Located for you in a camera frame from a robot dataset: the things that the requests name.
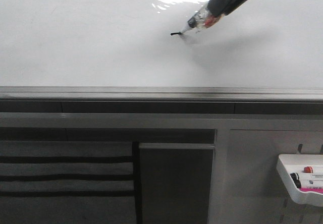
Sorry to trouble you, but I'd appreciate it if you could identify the white whiteboard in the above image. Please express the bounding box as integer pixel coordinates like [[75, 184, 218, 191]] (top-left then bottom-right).
[[1, 0, 322, 101]]

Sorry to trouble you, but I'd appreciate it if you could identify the red capped marker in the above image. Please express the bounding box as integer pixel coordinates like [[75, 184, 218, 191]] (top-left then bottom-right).
[[303, 165, 323, 174]]

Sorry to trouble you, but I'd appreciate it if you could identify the white plastic marker tray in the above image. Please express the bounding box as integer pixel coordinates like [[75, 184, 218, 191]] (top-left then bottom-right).
[[277, 154, 322, 207]]

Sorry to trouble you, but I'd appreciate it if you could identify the upper black capped marker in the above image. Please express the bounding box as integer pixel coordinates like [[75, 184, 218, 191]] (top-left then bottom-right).
[[290, 173, 323, 181]]

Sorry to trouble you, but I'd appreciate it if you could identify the black capped marker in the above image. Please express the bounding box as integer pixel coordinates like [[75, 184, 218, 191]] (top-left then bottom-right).
[[294, 180, 322, 189], [290, 173, 323, 181]]

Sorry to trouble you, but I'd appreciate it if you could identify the dark grey cabinet panel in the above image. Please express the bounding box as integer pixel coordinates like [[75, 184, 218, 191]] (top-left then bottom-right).
[[139, 143, 214, 223]]

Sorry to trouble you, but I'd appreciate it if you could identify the lower black capped marker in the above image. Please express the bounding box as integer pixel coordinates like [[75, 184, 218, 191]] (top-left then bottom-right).
[[294, 180, 322, 189]]

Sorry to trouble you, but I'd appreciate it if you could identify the grey slatted shelf unit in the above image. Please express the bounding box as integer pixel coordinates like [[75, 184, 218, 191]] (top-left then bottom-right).
[[1, 141, 142, 223]]

